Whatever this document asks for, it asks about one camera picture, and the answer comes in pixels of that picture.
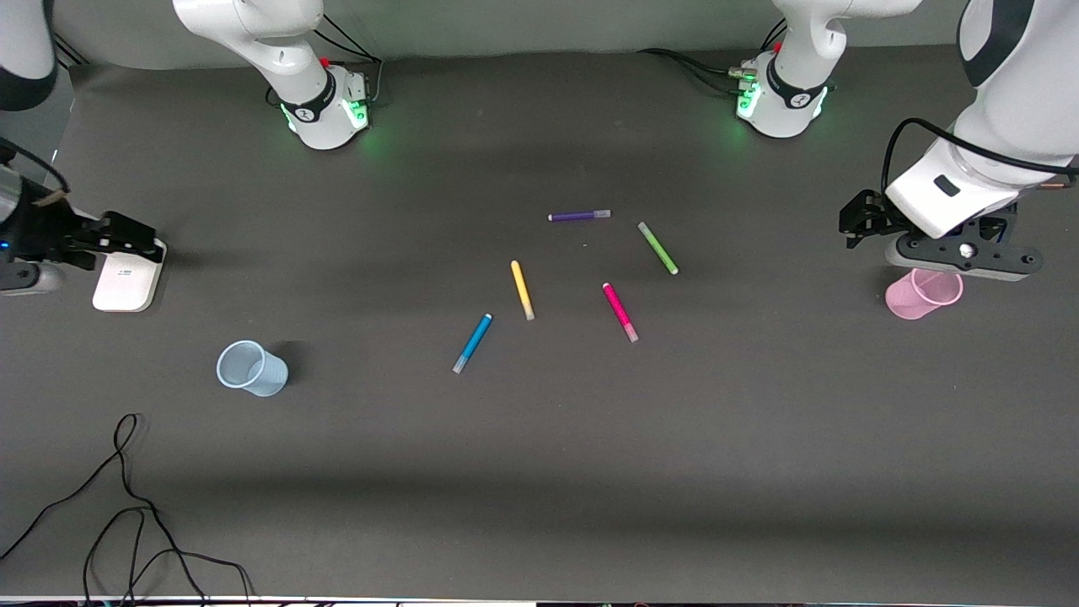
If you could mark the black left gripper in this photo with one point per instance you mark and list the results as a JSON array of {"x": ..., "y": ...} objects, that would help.
[{"x": 868, "y": 216}]

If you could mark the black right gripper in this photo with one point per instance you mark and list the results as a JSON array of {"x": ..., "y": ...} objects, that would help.
[{"x": 44, "y": 233}]

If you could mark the pink marker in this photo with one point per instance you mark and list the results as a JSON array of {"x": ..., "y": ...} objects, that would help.
[{"x": 620, "y": 312}]

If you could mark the blue marker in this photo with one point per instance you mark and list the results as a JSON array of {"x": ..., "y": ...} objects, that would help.
[{"x": 473, "y": 342}]

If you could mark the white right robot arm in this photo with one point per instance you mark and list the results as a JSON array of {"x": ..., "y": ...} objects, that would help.
[{"x": 295, "y": 67}]

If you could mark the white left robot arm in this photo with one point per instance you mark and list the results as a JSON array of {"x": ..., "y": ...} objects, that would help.
[{"x": 1011, "y": 84}]

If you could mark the white desk stand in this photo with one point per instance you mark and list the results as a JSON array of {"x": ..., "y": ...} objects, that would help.
[{"x": 126, "y": 282}]

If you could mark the translucent pink cup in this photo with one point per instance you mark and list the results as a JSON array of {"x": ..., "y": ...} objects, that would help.
[{"x": 915, "y": 297}]

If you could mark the translucent blue cup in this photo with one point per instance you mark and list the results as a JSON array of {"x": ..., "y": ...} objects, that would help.
[{"x": 257, "y": 371}]

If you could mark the green marker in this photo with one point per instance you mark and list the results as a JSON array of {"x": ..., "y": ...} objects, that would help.
[{"x": 657, "y": 247}]

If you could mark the purple marker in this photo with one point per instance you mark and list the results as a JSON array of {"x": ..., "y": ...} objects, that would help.
[{"x": 577, "y": 216}]

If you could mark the yellow marker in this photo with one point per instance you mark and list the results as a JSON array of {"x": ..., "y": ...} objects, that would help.
[{"x": 522, "y": 289}]

